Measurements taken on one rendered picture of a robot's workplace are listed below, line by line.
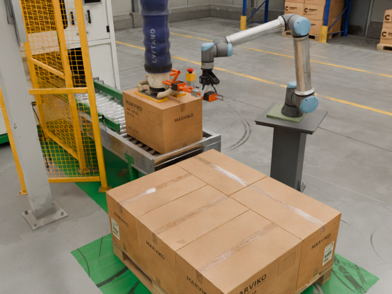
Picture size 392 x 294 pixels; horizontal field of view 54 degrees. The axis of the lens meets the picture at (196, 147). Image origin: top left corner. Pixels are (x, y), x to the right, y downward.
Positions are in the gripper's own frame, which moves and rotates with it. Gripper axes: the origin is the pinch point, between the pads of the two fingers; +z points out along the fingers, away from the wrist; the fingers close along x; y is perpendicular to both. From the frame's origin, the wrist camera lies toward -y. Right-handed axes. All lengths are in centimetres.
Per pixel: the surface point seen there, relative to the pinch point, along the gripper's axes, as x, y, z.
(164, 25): 1, 50, -44
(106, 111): 2, 159, 55
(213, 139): -22, 20, 49
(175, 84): 3.5, 34.9, -1.7
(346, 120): -278, 33, 108
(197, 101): -12.9, 28.5, 14.6
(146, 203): 71, -15, 54
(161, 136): 22, 33, 37
